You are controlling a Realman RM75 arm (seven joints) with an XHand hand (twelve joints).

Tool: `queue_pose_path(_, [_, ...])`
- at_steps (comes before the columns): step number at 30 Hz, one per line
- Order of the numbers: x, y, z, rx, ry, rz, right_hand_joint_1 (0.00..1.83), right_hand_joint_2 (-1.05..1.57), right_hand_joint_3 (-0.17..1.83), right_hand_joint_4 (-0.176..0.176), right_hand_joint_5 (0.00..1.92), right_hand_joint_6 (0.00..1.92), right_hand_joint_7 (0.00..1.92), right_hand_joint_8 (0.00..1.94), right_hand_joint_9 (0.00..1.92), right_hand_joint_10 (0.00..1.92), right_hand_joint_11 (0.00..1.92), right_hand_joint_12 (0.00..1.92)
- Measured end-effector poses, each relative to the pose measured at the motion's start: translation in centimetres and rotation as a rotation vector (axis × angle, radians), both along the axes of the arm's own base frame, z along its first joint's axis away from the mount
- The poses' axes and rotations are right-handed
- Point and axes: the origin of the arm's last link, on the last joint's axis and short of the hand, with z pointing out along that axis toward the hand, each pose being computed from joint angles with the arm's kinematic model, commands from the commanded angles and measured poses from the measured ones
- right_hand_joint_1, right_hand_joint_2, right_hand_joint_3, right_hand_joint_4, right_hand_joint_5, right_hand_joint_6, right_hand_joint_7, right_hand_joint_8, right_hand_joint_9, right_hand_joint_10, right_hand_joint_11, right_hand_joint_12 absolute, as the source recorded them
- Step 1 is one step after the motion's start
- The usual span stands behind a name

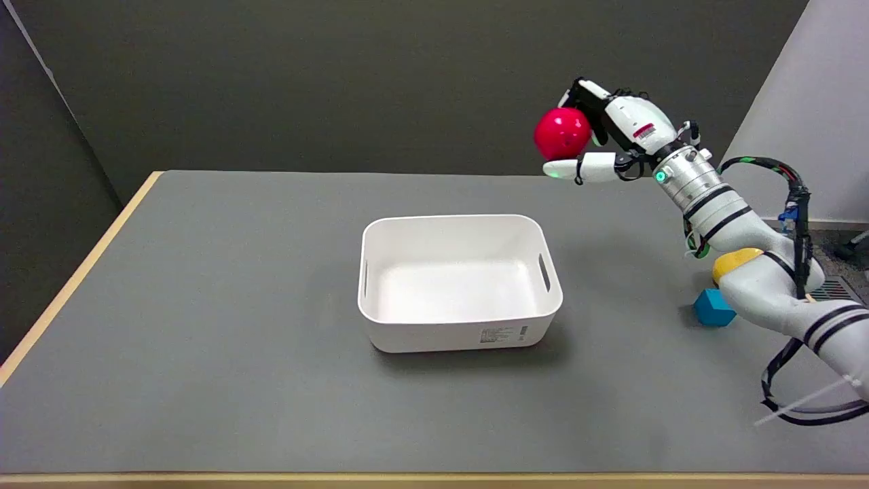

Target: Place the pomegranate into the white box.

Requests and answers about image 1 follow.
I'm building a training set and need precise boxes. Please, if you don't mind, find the white zip tie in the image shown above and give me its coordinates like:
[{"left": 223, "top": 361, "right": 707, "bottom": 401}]
[{"left": 754, "top": 375, "right": 864, "bottom": 428}]

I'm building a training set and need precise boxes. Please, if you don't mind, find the black stand foot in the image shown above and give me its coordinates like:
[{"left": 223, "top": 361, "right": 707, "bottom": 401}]
[{"left": 834, "top": 230, "right": 869, "bottom": 270}]

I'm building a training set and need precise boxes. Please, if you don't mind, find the blue cube block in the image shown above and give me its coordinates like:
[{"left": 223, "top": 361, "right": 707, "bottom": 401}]
[{"left": 693, "top": 288, "right": 737, "bottom": 328}]

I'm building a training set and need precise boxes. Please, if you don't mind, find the metal floor grate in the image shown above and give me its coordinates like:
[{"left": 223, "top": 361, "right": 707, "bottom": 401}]
[{"left": 808, "top": 276, "right": 862, "bottom": 304}]

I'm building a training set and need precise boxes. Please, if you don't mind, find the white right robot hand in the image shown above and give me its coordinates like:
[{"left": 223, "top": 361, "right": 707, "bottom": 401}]
[{"left": 542, "top": 78, "right": 701, "bottom": 185}]

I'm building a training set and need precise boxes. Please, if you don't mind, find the yellow round fruit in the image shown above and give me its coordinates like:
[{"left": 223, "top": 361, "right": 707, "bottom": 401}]
[{"left": 712, "top": 248, "right": 765, "bottom": 285}]

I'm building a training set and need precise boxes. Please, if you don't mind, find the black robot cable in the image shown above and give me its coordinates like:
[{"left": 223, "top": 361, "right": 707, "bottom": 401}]
[{"left": 718, "top": 156, "right": 869, "bottom": 427}]

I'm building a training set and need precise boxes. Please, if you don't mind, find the red pomegranate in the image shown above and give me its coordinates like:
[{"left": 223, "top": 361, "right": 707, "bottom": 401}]
[{"left": 534, "top": 107, "right": 593, "bottom": 162}]

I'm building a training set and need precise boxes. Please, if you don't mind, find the white plastic box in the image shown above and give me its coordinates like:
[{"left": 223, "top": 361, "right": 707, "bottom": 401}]
[{"left": 358, "top": 215, "right": 564, "bottom": 354}]

